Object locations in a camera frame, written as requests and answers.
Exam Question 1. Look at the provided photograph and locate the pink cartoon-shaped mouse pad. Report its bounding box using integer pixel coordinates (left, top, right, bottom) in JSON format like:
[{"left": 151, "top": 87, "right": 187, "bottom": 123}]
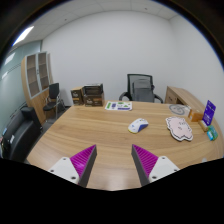
[{"left": 165, "top": 115, "right": 194, "bottom": 142}]

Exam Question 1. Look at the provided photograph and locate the slim tan box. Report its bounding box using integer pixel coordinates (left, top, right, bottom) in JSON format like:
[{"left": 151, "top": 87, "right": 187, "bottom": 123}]
[{"left": 198, "top": 119, "right": 209, "bottom": 133}]

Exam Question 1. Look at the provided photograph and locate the black leather sofa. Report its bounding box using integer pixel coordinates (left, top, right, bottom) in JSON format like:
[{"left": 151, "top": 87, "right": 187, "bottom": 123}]
[{"left": 0, "top": 106, "right": 44, "bottom": 163}]

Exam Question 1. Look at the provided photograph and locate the white blue yellow computer mouse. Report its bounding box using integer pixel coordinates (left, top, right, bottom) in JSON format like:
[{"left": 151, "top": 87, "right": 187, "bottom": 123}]
[{"left": 127, "top": 117, "right": 150, "bottom": 135}]

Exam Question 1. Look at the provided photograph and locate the ceiling light panel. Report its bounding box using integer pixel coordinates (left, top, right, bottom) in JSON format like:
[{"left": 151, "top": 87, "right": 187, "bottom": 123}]
[{"left": 12, "top": 25, "right": 35, "bottom": 47}]

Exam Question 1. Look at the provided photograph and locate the round clear grey-ringed mat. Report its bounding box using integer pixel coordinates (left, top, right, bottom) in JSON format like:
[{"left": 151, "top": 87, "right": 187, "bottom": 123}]
[{"left": 168, "top": 103, "right": 190, "bottom": 117}]

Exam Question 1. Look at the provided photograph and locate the black mesh office chair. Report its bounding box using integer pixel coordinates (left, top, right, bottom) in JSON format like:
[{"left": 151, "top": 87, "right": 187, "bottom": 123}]
[{"left": 118, "top": 73, "right": 165, "bottom": 104}]

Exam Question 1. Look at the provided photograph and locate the orange cardboard box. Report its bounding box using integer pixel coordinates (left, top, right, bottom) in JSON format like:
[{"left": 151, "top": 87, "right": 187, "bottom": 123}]
[{"left": 188, "top": 109, "right": 204, "bottom": 122}]

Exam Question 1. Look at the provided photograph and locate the green packet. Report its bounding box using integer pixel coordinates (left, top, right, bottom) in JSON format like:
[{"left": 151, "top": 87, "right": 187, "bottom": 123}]
[{"left": 206, "top": 125, "right": 219, "bottom": 141}]

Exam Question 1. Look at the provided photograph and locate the black visitor chair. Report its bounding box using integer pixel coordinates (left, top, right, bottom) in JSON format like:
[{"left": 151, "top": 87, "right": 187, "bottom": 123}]
[{"left": 42, "top": 82, "right": 67, "bottom": 120}]

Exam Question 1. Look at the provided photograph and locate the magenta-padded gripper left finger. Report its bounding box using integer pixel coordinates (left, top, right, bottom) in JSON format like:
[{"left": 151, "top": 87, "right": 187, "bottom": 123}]
[{"left": 47, "top": 144, "right": 98, "bottom": 188}]

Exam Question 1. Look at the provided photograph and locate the purple hanging packet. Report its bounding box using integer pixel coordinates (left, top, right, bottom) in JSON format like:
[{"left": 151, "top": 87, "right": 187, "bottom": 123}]
[{"left": 202, "top": 99, "right": 217, "bottom": 127}]

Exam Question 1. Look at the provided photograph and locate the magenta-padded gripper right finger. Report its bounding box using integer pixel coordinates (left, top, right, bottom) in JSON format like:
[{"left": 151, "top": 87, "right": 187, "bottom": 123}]
[{"left": 131, "top": 143, "right": 181, "bottom": 187}]

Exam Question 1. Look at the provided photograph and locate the wooden shelf unit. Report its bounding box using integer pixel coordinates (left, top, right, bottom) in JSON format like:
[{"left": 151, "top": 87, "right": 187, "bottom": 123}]
[{"left": 21, "top": 50, "right": 54, "bottom": 126}]

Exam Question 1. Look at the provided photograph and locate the wooden side cabinet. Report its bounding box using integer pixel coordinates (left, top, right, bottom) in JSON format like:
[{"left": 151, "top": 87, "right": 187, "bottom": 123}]
[{"left": 164, "top": 85, "right": 206, "bottom": 114}]

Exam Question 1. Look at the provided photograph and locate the large brown cardboard box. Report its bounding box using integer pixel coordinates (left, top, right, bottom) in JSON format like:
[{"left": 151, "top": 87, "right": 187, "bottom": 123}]
[{"left": 83, "top": 93, "right": 106, "bottom": 108}]

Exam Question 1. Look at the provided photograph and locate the grey backpack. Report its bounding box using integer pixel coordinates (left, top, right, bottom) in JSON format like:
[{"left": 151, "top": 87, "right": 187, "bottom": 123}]
[{"left": 132, "top": 78, "right": 156, "bottom": 103}]

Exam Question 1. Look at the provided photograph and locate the white sticker sheet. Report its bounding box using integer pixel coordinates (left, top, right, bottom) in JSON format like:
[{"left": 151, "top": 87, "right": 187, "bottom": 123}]
[{"left": 104, "top": 100, "right": 133, "bottom": 112}]

